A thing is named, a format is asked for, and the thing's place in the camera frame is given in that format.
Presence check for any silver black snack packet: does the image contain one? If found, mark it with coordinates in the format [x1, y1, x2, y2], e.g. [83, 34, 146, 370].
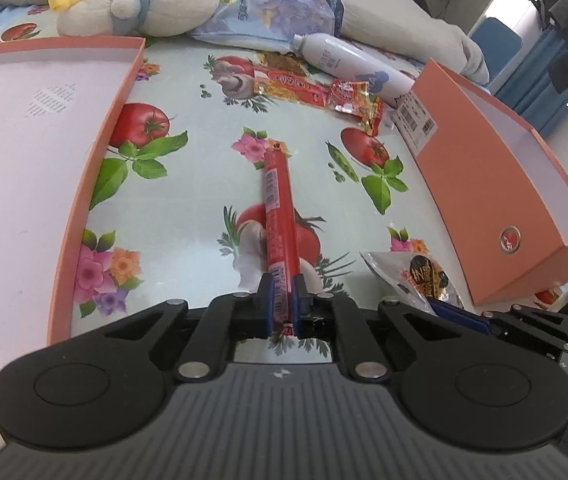
[361, 252, 464, 315]

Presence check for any red sausage stick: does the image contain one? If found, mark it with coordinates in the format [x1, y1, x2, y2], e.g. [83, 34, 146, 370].
[263, 143, 300, 336]

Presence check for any pink deep cardboard box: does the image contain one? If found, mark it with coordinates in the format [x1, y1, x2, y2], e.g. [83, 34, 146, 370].
[395, 61, 568, 306]

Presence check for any small red spicy strip pack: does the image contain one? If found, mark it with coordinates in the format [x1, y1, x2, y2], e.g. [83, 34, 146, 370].
[326, 79, 386, 136]

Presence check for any blue curtain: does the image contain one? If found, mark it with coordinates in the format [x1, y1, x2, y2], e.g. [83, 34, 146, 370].
[496, 27, 568, 138]

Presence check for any red yellow snack strip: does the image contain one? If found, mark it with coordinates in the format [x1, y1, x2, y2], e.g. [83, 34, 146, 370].
[253, 52, 328, 108]

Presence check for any white spray bottle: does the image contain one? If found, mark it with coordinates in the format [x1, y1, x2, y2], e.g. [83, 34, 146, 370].
[290, 32, 414, 107]

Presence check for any blue chair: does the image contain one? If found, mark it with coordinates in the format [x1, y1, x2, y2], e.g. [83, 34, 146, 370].
[470, 18, 523, 75]

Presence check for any pink shallow box lid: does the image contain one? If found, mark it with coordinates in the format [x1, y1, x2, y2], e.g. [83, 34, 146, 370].
[0, 37, 145, 369]

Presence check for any light blue floral pouch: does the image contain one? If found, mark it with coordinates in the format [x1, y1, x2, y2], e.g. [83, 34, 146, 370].
[189, 0, 345, 53]

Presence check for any white blue plush duck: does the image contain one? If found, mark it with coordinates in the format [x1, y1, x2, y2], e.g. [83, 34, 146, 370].
[47, 0, 220, 38]

